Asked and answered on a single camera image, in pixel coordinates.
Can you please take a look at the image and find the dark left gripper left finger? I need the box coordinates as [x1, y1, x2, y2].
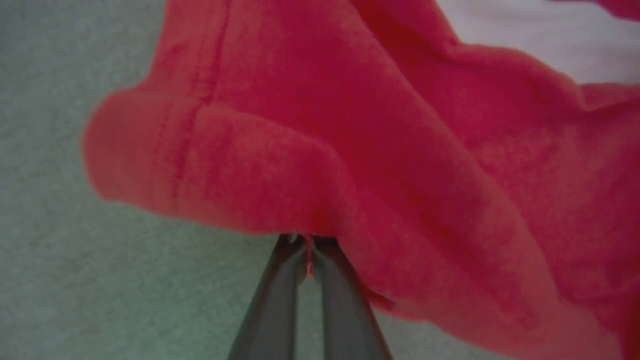
[227, 233, 309, 360]

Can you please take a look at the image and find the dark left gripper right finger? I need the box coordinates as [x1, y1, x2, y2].
[310, 236, 394, 360]

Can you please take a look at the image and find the red and white garment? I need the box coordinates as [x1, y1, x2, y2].
[81, 0, 640, 360]

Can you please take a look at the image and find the grey-green fabric sofa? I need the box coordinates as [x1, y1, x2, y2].
[0, 0, 516, 360]

